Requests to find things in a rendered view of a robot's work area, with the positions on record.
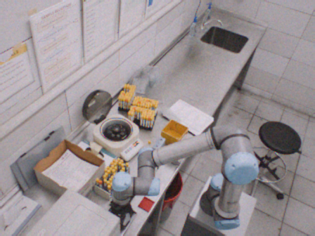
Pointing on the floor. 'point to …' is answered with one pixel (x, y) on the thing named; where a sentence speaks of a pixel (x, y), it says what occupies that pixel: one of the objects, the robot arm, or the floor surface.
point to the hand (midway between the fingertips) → (123, 215)
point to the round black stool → (285, 145)
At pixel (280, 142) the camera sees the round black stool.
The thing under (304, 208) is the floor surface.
